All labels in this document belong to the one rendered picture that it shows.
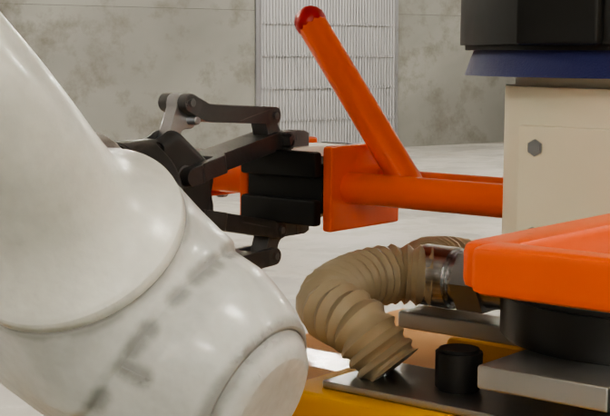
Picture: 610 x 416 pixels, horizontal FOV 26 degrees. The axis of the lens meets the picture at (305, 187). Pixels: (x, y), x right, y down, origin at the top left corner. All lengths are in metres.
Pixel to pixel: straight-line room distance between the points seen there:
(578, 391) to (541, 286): 0.18
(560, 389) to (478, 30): 0.21
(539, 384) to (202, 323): 0.24
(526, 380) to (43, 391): 0.27
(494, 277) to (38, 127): 0.20
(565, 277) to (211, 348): 0.15
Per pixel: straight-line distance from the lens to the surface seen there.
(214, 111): 0.87
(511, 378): 0.74
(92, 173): 0.55
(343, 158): 0.91
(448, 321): 0.89
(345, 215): 0.92
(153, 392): 0.56
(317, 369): 0.94
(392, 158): 0.91
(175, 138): 0.84
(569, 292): 0.55
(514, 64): 0.75
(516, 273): 0.56
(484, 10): 0.76
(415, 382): 0.81
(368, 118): 0.92
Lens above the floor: 1.29
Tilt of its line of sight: 5 degrees down
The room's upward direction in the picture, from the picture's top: straight up
